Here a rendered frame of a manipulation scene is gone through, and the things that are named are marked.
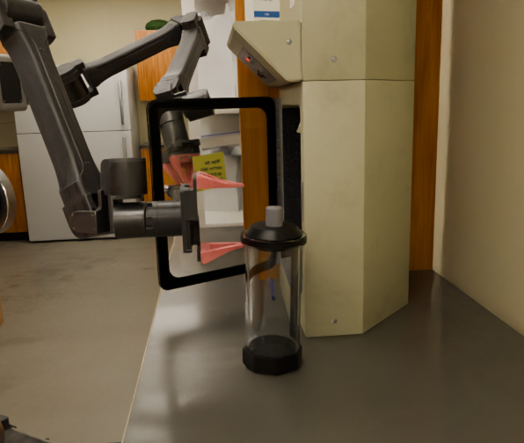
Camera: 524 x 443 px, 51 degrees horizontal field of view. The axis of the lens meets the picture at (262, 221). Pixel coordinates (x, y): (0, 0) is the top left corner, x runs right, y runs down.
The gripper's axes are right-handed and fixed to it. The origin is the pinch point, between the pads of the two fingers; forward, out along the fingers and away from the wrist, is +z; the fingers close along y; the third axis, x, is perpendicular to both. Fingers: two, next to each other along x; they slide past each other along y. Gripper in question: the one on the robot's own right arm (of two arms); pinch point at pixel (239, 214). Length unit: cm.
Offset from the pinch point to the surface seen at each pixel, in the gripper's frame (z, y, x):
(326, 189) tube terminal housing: 16.2, 2.3, 9.1
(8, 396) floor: -109, -119, 172
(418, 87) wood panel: 47, 21, 46
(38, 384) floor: -97, -119, 183
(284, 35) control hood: 9.0, 28.6, 8.9
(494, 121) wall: 55, 13, 25
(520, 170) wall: 55, 4, 14
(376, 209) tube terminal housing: 26.5, -2.5, 12.6
